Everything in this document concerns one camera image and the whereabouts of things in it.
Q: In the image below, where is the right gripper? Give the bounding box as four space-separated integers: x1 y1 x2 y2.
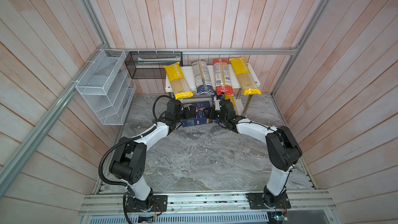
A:
202 107 227 124

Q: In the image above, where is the wide blue Barilla pasta box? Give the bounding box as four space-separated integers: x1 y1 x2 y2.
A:
181 101 214 128

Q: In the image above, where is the yellow Pastatime spaghetti bag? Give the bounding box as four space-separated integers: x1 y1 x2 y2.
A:
225 95 239 115
229 58 262 95
164 62 193 100

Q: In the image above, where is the dark blue clear spaghetti bag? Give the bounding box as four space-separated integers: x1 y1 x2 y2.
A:
192 59 214 95

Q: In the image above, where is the red spaghetti bag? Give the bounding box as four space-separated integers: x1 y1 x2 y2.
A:
213 59 234 95

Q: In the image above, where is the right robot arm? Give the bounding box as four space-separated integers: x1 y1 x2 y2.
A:
204 100 303 209

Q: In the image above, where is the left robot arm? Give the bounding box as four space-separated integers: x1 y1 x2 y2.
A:
98 95 184 212

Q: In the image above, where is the white two-tier shelf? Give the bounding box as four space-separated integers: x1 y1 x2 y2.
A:
164 58 261 128

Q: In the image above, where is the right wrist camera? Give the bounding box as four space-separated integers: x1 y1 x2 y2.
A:
213 94 225 111

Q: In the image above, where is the black wire mesh basket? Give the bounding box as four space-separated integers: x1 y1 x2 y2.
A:
124 51 183 79

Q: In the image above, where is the white wire mesh rack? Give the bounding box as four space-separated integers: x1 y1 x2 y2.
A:
76 49 136 125

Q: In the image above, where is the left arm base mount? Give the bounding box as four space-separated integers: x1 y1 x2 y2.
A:
123 195 168 213

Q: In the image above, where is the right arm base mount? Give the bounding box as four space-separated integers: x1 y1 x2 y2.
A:
245 189 291 209

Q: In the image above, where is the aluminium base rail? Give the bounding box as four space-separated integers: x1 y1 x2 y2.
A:
78 189 337 216

